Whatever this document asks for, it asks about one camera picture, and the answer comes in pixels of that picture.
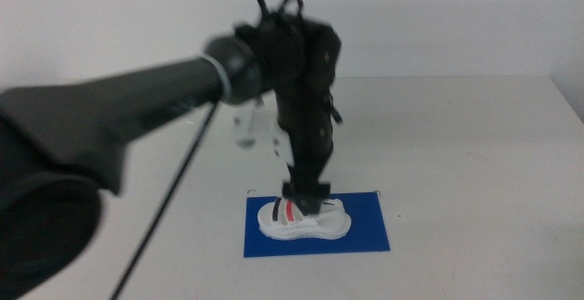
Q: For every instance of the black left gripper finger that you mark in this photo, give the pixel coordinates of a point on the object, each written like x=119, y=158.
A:
x=311, y=205

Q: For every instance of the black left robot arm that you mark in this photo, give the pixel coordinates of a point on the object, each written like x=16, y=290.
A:
x=114, y=104

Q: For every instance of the blue rectangular mat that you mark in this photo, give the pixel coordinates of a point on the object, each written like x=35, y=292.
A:
x=365, y=241

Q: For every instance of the clear wrist camera mount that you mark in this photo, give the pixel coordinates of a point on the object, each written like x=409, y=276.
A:
x=246, y=139

